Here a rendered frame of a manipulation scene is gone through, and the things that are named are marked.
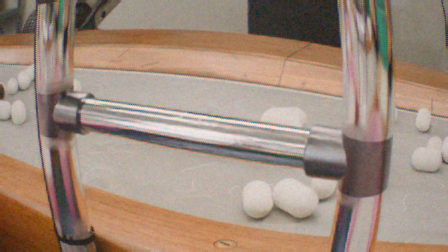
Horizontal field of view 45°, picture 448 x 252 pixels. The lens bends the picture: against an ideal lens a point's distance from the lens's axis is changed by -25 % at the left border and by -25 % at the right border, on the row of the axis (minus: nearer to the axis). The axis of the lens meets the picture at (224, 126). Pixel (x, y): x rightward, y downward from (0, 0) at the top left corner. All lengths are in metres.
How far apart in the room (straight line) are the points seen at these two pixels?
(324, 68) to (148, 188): 0.27
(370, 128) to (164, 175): 0.27
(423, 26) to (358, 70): 2.33
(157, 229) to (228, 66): 0.36
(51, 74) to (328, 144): 0.13
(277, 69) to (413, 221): 0.32
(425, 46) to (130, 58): 1.93
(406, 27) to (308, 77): 1.91
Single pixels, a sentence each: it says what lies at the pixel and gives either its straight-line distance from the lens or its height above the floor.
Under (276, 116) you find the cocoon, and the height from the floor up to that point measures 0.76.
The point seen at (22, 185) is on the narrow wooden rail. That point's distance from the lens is 0.41.
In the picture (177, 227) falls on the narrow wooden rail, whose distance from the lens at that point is 0.35.
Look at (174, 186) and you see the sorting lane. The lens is 0.46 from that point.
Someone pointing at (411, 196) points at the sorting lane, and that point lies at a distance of 0.44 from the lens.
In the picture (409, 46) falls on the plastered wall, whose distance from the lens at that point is 2.57.
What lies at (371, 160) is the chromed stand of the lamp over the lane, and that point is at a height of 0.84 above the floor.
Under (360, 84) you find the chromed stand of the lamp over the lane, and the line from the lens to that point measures 0.22.
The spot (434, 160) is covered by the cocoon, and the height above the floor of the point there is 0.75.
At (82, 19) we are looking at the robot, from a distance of 1.10.
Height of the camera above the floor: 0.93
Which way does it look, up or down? 20 degrees down
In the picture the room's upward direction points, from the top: 1 degrees counter-clockwise
